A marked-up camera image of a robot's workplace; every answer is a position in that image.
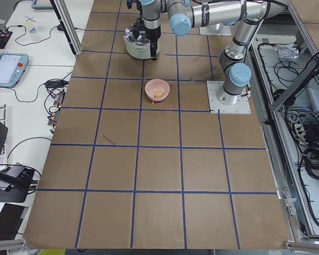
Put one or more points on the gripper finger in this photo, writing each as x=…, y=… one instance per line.
x=153, y=49

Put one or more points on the brown egg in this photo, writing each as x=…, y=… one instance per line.
x=159, y=94

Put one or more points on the glass pot lid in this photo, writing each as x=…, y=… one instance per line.
x=141, y=40

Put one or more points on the pink bowl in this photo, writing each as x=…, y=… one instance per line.
x=157, y=89

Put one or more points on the blue teach pendant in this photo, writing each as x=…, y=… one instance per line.
x=41, y=5
x=12, y=67

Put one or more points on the black power adapter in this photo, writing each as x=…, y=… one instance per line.
x=56, y=83

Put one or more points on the paper cup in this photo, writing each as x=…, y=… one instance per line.
x=31, y=28

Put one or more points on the aluminium diagonal strut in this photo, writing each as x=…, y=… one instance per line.
x=300, y=82

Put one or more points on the black tripod base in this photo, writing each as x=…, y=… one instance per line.
x=16, y=183

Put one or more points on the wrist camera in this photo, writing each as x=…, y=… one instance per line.
x=131, y=2

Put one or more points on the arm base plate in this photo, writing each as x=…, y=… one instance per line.
x=216, y=29
x=221, y=102

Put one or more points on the aluminium frame post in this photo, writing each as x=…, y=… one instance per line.
x=62, y=13

